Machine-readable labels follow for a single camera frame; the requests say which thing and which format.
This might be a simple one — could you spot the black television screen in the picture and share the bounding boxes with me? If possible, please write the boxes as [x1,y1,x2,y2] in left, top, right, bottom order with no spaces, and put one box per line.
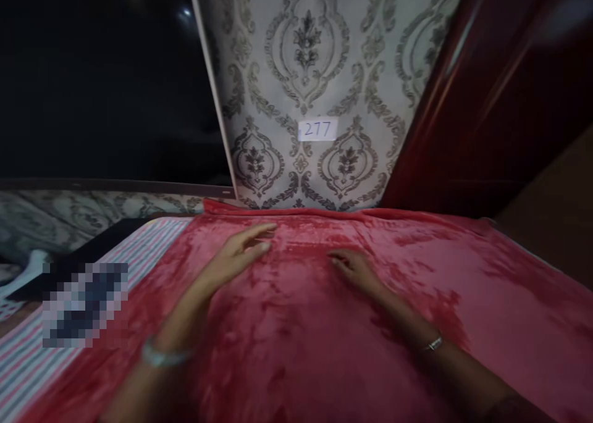
[0,0,232,188]

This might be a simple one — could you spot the red plush blanket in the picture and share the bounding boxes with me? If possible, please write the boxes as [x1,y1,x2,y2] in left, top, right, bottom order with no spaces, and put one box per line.
[14,198,593,423]

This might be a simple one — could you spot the dark red wooden door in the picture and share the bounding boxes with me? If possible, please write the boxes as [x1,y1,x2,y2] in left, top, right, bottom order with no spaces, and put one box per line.
[381,0,593,213]

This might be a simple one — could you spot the person's left fingers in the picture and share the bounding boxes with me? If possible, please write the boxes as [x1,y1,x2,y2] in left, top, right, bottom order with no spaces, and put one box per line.
[240,223,279,241]

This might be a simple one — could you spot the person's right hand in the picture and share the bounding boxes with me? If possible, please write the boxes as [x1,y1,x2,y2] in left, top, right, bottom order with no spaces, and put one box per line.
[327,249,390,295]

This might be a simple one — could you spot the black flat box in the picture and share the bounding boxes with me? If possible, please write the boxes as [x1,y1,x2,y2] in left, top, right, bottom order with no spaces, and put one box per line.
[4,218,151,303]

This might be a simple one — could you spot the striped bed sheet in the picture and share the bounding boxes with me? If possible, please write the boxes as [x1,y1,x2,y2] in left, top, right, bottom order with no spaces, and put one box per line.
[0,217,195,392]

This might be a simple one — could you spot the person's right fingers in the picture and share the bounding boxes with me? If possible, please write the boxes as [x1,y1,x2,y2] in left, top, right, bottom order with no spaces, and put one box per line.
[327,249,360,275]

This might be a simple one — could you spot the person's left hand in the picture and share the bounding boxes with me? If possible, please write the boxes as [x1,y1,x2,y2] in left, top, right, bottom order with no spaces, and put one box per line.
[200,223,279,288]

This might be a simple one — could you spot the white paper label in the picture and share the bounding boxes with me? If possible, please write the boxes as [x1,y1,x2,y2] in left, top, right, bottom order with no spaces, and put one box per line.
[299,119,338,142]

